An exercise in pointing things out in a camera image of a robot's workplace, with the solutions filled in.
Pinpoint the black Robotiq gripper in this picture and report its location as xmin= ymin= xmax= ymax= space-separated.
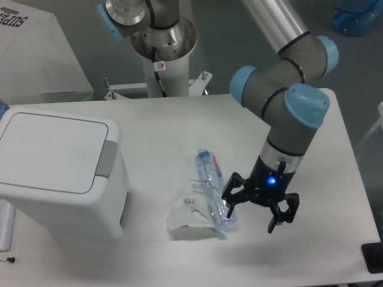
xmin=221 ymin=155 xmax=300 ymax=234

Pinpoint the white push-button trash can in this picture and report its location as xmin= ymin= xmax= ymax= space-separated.
xmin=1 ymin=106 xmax=131 ymax=240

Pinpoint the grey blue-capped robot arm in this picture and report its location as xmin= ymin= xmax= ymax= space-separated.
xmin=96 ymin=1 xmax=339 ymax=232

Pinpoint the crushed clear plastic bottle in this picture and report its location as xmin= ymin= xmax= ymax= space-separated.
xmin=194 ymin=148 xmax=236 ymax=231

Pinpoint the crumpled white paper wrapper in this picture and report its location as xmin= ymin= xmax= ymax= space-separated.
xmin=166 ymin=174 xmax=225 ymax=240

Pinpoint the black device at edge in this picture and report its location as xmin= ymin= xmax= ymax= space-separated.
xmin=361 ymin=242 xmax=382 ymax=274

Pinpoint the blue translucent water jug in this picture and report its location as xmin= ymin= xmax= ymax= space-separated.
xmin=330 ymin=0 xmax=382 ymax=36

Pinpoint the white printed cloth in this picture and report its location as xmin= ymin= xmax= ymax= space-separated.
xmin=1 ymin=1 xmax=93 ymax=103

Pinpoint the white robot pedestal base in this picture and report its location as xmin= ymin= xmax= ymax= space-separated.
xmin=104 ymin=54 xmax=212 ymax=100

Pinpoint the white frame at right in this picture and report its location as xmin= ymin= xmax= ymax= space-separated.
xmin=356 ymin=102 xmax=382 ymax=155

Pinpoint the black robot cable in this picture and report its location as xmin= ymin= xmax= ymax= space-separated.
xmin=151 ymin=47 xmax=168 ymax=98

